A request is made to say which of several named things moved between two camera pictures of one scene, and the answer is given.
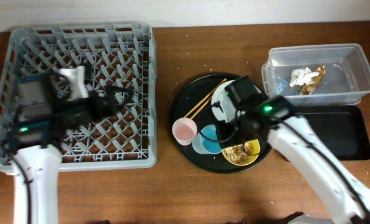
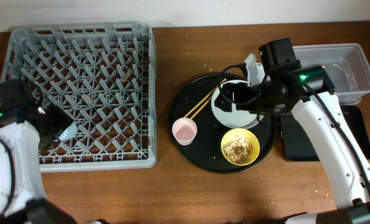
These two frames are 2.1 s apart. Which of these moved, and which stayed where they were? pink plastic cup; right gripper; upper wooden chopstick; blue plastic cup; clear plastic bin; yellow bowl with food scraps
Moved: blue plastic cup; right gripper
Stayed: upper wooden chopstick; pink plastic cup; yellow bowl with food scraps; clear plastic bin
